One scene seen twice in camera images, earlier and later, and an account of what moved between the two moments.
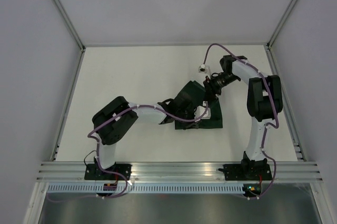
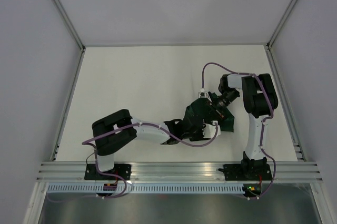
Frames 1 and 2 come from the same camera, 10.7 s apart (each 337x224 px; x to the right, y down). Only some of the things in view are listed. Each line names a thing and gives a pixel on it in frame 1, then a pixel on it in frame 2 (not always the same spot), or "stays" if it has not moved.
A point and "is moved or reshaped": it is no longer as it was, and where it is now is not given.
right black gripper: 210,85 -> 216,110
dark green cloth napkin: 198,91 is moved or reshaped
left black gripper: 192,124 -> 200,137
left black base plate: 93,171 stays
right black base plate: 247,172 stays
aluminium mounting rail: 58,171 stays
